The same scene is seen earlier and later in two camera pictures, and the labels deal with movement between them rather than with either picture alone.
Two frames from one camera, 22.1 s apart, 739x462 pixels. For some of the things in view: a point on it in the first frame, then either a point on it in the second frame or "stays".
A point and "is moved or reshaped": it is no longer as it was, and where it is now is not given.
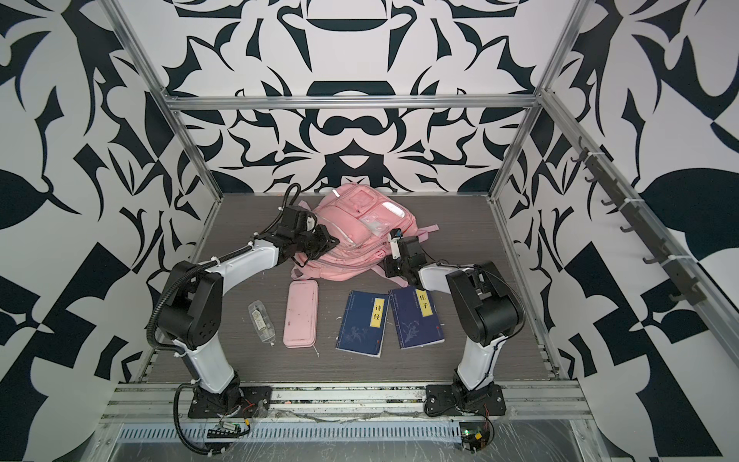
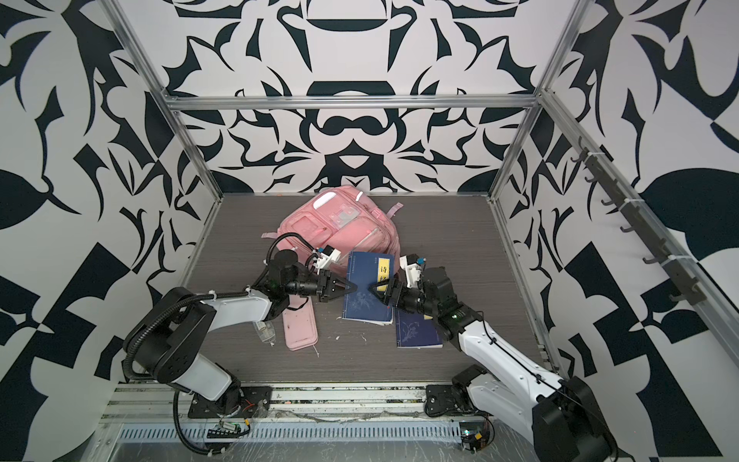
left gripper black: (325, 239) -> (328, 294)
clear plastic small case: (262, 321) stays
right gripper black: (390, 267) -> (392, 292)
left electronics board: (226, 430) stays
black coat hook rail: (692, 289) stays
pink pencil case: (300, 316) stays
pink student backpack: (361, 220) is moved or reshaped
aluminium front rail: (350, 403) stays
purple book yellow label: (416, 320) stays
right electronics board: (474, 435) stays
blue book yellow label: (363, 322) -> (364, 269)
